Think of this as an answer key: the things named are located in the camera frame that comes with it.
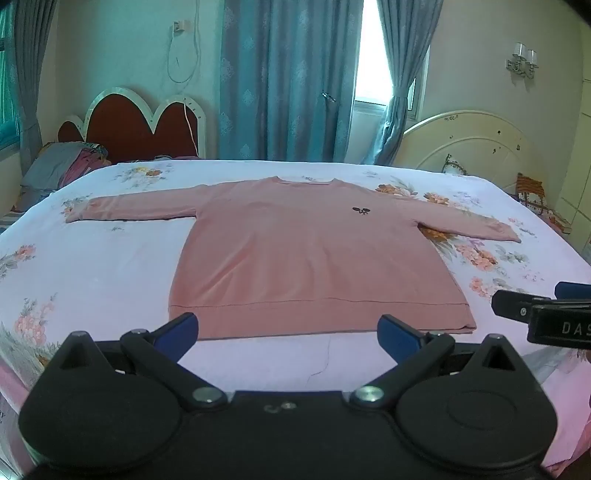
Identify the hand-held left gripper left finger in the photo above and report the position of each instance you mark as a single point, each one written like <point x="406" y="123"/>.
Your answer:
<point x="178" y="334"/>

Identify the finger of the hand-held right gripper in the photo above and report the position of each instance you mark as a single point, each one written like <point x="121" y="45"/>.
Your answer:
<point x="510" y="304"/>
<point x="572" y="290"/>

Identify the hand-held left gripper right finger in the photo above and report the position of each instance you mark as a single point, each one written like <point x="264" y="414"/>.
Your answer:
<point x="397" y="337"/>

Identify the pink long-sleeved sweater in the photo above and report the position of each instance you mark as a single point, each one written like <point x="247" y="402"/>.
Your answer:
<point x="300" y="258"/>

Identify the white floral bedsheet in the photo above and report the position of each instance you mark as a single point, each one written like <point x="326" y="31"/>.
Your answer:
<point x="115" y="263"/>

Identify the orange patterned pillow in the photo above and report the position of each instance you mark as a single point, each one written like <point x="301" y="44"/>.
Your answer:
<point x="535" y="196"/>

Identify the small embroidered cushion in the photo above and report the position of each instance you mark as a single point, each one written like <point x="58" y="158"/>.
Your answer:
<point x="455" y="165"/>

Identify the cream round headboard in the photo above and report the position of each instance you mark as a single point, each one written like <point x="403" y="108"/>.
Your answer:
<point x="475" y="138"/>

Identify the pile of grey bedding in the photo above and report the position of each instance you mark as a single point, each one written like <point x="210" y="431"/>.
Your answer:
<point x="55" y="168"/>

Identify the red scalloped headboard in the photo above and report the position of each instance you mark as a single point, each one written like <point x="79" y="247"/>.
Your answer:
<point x="124" y="129"/>

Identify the metal curtain clip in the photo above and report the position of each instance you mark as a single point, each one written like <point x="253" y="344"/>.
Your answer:
<point x="329" y="96"/>

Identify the teal tied-back curtain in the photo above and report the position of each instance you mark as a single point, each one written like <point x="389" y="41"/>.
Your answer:
<point x="401" y="69"/>

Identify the teal patterned curtain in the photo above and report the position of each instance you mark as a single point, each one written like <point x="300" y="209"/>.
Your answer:
<point x="286" y="83"/>

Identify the bright window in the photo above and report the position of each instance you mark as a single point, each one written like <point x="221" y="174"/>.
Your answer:
<point x="369" y="55"/>

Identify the grey-blue side curtain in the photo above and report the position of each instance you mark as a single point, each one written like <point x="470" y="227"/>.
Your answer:
<point x="32" y="69"/>

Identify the glass wall lamp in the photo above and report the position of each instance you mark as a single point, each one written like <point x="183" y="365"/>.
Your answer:
<point x="522" y="57"/>

